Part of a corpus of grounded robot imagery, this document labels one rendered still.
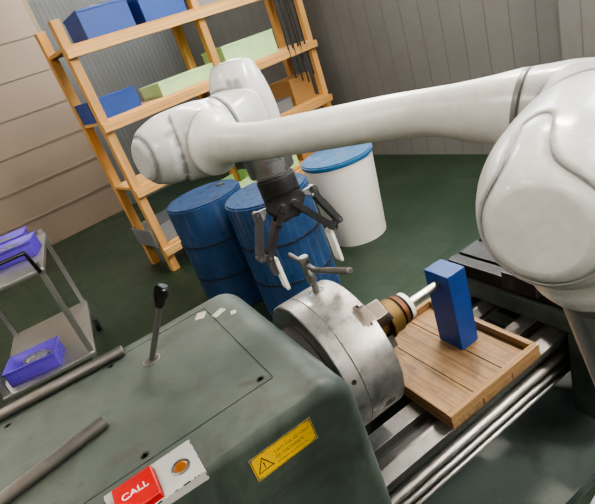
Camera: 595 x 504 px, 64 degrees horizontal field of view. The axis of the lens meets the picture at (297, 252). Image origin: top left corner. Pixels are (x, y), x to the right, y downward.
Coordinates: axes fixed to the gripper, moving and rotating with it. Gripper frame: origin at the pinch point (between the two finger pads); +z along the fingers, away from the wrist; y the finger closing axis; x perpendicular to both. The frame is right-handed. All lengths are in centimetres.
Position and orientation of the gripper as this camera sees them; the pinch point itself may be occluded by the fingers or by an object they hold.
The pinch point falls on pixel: (311, 266)
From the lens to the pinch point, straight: 96.7
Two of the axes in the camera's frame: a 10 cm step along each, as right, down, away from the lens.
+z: 3.6, 8.7, 3.3
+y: 8.6, -4.5, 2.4
